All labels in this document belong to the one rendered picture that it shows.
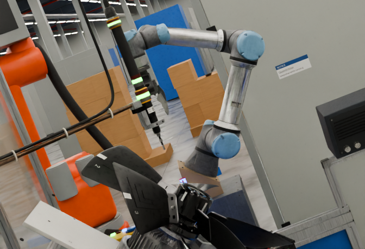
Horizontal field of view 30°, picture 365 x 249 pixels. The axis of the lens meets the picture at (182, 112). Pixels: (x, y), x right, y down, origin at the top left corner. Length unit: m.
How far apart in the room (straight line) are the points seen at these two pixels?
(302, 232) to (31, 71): 3.95
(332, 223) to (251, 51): 0.75
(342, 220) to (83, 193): 3.70
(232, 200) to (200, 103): 8.62
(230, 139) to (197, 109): 8.74
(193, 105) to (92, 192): 5.67
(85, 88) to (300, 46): 6.57
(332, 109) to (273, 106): 1.48
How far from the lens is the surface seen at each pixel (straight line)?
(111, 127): 10.27
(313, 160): 4.13
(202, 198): 2.09
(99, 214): 6.13
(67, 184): 5.98
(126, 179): 1.91
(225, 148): 2.81
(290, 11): 4.04
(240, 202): 2.90
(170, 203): 2.07
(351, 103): 2.59
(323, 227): 2.69
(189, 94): 11.47
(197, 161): 2.95
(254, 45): 2.78
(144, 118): 2.16
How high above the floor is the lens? 1.70
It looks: 6 degrees down
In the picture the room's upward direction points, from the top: 21 degrees counter-clockwise
